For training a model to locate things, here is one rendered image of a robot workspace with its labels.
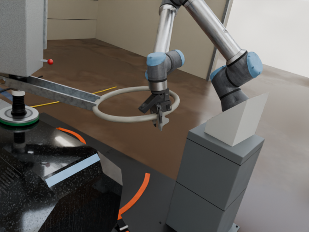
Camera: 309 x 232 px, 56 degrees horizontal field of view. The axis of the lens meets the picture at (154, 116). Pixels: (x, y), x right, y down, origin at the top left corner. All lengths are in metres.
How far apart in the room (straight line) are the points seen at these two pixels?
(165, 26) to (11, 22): 0.80
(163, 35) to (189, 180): 1.01
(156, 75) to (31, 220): 0.83
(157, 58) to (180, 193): 1.17
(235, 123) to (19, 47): 1.28
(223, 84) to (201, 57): 4.52
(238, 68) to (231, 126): 0.36
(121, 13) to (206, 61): 2.65
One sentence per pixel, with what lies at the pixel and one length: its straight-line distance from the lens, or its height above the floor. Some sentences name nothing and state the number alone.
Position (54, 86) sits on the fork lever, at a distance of 1.78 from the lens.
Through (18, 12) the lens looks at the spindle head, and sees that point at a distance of 1.58.
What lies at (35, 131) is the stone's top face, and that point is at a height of 0.85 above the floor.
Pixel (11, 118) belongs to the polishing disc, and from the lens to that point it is 1.81.
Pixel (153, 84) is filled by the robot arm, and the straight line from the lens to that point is 1.37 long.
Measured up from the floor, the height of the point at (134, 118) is 1.09.
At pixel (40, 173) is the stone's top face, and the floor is 0.85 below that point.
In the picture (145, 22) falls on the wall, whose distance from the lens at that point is 7.30.
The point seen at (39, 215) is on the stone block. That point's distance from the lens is 1.43.
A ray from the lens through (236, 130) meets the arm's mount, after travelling 1.88.
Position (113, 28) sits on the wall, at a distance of 8.04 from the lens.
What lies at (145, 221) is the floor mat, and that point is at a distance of 2.42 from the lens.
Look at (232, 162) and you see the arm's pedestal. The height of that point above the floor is 0.79.
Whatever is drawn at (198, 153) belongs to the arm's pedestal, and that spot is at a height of 0.72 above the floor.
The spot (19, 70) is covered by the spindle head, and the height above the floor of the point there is 1.19.
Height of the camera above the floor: 1.70
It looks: 24 degrees down
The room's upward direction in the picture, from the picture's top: 11 degrees clockwise
